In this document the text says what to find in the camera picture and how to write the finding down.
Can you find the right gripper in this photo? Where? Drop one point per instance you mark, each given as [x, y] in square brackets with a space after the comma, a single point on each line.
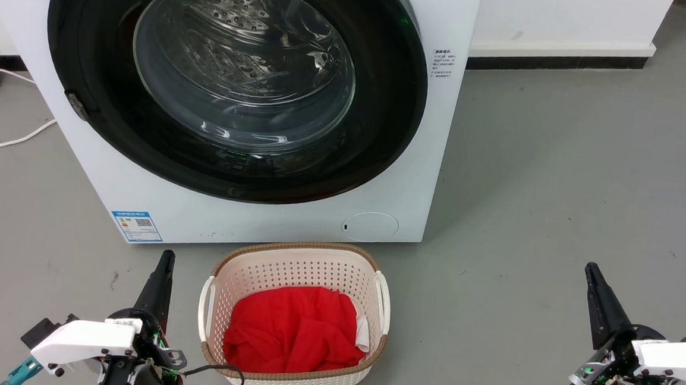
[608, 381]

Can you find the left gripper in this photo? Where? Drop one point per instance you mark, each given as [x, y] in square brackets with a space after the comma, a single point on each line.
[151, 362]

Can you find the white perforated laundry basket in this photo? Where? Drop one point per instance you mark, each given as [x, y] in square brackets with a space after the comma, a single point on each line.
[290, 269]

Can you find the blue energy label sticker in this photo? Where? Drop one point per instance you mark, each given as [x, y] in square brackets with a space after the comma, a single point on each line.
[136, 226]

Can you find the red garment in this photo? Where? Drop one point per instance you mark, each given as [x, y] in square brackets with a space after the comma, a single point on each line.
[293, 332]

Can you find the white cloth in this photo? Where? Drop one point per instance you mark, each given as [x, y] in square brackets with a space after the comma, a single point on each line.
[362, 332]

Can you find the round white filter cover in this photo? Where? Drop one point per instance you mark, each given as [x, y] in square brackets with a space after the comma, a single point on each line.
[370, 226]

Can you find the white front-load washing machine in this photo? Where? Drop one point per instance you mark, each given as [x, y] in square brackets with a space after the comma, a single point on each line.
[434, 162]

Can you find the white warning text sticker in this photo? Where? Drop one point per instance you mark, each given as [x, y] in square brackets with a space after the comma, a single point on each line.
[444, 64]

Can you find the black round washer door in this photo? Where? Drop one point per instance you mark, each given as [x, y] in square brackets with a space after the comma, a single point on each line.
[384, 100]

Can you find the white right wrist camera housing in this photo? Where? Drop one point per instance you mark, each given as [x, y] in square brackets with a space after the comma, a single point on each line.
[675, 358]

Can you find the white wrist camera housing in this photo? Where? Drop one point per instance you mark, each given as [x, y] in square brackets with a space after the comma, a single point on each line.
[85, 341]
[675, 358]

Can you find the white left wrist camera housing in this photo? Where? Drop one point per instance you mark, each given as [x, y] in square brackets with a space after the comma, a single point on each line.
[85, 341]

